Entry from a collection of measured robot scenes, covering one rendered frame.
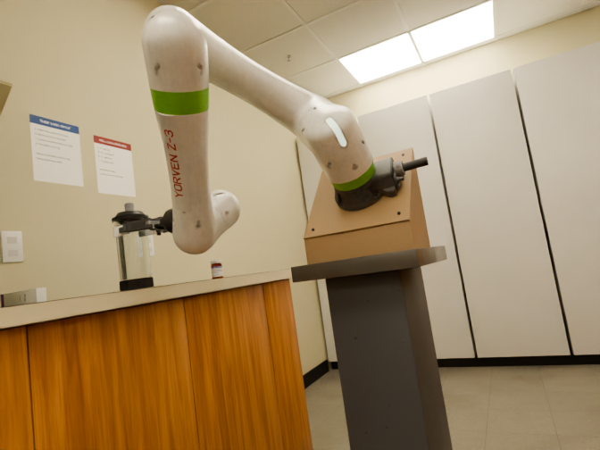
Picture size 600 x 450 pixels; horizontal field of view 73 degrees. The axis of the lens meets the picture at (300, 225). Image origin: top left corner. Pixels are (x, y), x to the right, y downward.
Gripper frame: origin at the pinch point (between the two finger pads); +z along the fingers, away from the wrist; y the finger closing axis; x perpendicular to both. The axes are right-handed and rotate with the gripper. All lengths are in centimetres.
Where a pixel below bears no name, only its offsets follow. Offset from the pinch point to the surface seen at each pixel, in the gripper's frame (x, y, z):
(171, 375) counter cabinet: 43.4, 2.8, -13.0
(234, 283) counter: 20.7, -27.2, -16.0
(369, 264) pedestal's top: 21, 0, -74
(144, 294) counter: 19.9, 12.4, -16.1
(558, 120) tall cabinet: -59, -248, -151
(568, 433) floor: 112, -139, -112
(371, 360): 43, -7, -69
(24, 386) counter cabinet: 34, 41, -13
